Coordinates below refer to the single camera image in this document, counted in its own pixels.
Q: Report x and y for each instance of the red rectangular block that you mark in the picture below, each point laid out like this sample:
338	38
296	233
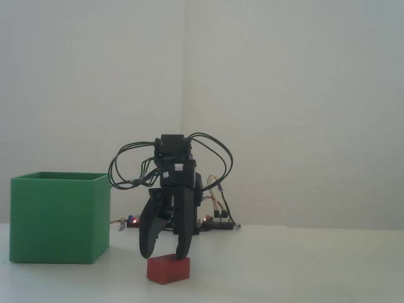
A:
170	271

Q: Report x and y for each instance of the grey table clamp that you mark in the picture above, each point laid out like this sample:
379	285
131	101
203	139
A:
121	225
236	226

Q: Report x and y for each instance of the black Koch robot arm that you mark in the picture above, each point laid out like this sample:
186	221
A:
172	145

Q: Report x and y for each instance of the electronics board with jumper sockets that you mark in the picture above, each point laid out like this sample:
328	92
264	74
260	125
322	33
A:
217	224

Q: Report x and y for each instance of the green square plastic bin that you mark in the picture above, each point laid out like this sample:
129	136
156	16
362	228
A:
53	221

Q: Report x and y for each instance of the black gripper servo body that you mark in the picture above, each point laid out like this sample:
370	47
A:
180	176

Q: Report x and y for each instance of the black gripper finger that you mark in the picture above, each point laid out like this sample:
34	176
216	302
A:
186	227
148	236

